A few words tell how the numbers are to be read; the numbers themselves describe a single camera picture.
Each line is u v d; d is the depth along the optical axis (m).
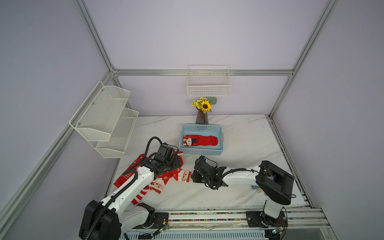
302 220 0.75
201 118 1.02
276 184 0.46
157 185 0.84
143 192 0.82
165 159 0.63
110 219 0.38
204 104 0.96
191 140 1.03
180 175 0.88
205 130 1.08
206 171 0.67
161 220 0.73
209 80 0.95
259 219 0.73
